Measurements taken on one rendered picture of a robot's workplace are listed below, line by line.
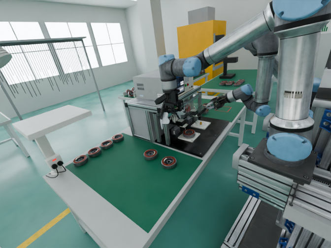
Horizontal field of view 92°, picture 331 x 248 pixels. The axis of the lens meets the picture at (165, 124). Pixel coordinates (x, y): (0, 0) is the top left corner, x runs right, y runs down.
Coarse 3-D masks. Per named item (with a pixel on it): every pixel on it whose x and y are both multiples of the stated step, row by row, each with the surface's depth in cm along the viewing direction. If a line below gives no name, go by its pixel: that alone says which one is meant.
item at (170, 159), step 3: (168, 156) 121; (171, 156) 120; (162, 159) 120; (165, 159) 119; (168, 159) 120; (171, 159) 119; (174, 159) 117; (162, 162) 116; (165, 162) 119; (168, 162) 116; (174, 162) 114; (162, 165) 116; (165, 165) 113; (168, 165) 112; (171, 165) 112; (174, 165) 114; (165, 168) 114; (171, 168) 113
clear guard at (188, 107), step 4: (184, 104) 138; (188, 104) 137; (192, 104) 135; (196, 104) 134; (200, 104) 133; (184, 108) 130; (188, 108) 129; (192, 108) 128; (196, 108) 127; (200, 108) 128; (184, 112) 122; (188, 112) 122; (192, 112) 121; (196, 112) 123; (204, 112) 128; (192, 116) 118; (196, 116) 120; (200, 116) 123; (196, 120) 118
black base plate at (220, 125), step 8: (192, 120) 175; (200, 120) 173; (208, 120) 170; (216, 120) 168; (224, 120) 166; (184, 128) 160; (192, 128) 158; (208, 128) 155; (216, 128) 153; (224, 128) 154; (176, 136) 149; (200, 136) 144; (208, 136) 142; (216, 136) 141; (176, 144) 137; (184, 144) 136; (192, 144) 134; (200, 144) 133; (208, 144) 132; (192, 152) 125; (200, 152) 124
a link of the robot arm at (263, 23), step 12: (264, 12) 53; (252, 24) 56; (264, 24) 54; (228, 36) 62; (240, 36) 59; (252, 36) 58; (216, 48) 66; (228, 48) 64; (240, 48) 64; (204, 60) 71; (216, 60) 70
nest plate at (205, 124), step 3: (195, 123) 165; (198, 123) 165; (204, 123) 163; (207, 123) 162; (210, 123) 163; (192, 126) 161; (195, 126) 159; (198, 126) 158; (201, 126) 157; (204, 126) 156; (207, 126) 158; (204, 129) 153
